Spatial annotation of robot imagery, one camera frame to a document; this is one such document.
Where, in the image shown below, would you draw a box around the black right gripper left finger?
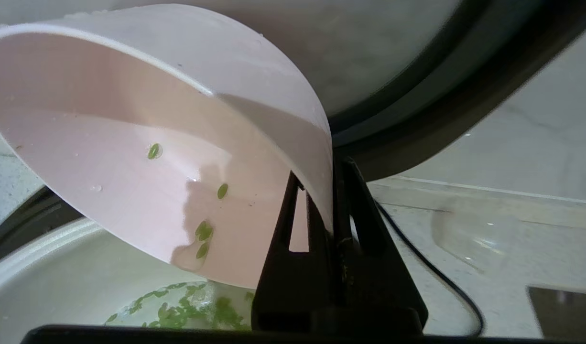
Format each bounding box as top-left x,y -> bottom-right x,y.
251,171 -> 333,333

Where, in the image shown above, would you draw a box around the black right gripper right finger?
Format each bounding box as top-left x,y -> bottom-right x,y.
332,158 -> 428,335

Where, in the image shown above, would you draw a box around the chopped green vegetables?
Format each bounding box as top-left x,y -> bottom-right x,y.
104,142 -> 255,330

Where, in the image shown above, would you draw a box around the pink bowl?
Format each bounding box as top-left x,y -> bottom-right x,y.
0,4 -> 334,290

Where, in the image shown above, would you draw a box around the white inner pot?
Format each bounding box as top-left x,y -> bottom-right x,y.
0,217 -> 255,330

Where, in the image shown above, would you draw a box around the black rice cooker base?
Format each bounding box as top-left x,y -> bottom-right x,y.
0,186 -> 83,268

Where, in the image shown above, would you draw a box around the clear plastic piece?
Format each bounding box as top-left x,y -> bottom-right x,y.
431,209 -> 530,274

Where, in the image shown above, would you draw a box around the dark steel sink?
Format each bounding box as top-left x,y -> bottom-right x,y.
527,286 -> 586,340

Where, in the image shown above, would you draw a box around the black power cord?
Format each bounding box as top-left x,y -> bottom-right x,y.
377,201 -> 485,337

